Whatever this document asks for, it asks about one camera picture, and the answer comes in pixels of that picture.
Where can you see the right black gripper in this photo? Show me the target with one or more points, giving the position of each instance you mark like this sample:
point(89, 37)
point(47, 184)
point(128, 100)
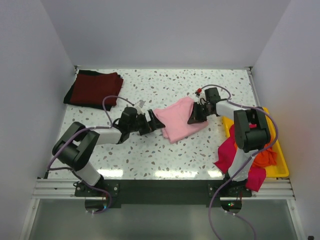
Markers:
point(195, 117)

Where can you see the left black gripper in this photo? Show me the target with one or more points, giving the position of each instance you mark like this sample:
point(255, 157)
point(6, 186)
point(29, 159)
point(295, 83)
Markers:
point(157, 124)

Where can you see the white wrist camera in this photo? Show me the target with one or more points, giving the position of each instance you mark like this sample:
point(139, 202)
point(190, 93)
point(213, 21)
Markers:
point(201, 98)
point(139, 105)

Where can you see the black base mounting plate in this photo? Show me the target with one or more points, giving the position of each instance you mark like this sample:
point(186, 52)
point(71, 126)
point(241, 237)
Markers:
point(113, 193)

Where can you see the magenta t shirt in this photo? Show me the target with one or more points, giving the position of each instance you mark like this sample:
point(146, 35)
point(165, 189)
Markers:
point(226, 154)

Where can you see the folded black t shirt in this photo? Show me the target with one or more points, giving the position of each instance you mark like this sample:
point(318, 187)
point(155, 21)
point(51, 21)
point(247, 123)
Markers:
point(72, 92)

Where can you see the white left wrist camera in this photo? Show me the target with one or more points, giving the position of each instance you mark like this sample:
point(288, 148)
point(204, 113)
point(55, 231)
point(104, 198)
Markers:
point(139, 105)

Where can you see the folded dark red t shirt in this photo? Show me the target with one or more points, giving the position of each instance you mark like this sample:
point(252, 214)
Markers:
point(96, 87)

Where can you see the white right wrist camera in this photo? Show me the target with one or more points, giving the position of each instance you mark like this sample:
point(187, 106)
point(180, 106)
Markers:
point(201, 98)

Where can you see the yellow plastic bin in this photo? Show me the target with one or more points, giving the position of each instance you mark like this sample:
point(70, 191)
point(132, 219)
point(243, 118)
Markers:
point(280, 170)

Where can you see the orange t shirt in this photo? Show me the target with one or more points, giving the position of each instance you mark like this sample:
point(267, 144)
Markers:
point(265, 159)

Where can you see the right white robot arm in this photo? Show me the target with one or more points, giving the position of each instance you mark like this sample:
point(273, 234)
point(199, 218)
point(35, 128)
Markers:
point(251, 130)

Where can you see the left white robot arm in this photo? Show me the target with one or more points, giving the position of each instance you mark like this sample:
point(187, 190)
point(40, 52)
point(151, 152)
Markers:
point(74, 149)

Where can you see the pink t shirt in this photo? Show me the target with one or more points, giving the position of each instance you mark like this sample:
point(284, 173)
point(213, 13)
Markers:
point(175, 118)

